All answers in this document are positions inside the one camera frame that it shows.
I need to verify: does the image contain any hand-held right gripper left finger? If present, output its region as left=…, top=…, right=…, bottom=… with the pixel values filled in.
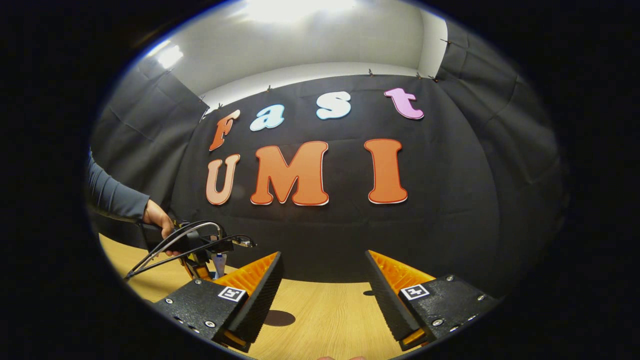
left=152, top=251, right=285, bottom=353

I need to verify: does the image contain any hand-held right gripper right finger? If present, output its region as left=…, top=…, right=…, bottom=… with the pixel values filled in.
left=364, top=249, right=501, bottom=352

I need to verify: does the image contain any dark brown round coaster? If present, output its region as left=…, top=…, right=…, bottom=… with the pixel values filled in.
left=262, top=310, right=297, bottom=327

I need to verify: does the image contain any wooden desktop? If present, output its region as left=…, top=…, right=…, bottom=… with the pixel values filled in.
left=97, top=232, right=426, bottom=360

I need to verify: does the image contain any black cable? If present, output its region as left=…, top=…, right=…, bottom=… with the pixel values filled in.
left=125, top=234, right=253, bottom=280

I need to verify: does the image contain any grey cable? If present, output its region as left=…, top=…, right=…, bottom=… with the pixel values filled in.
left=125, top=221, right=224, bottom=280

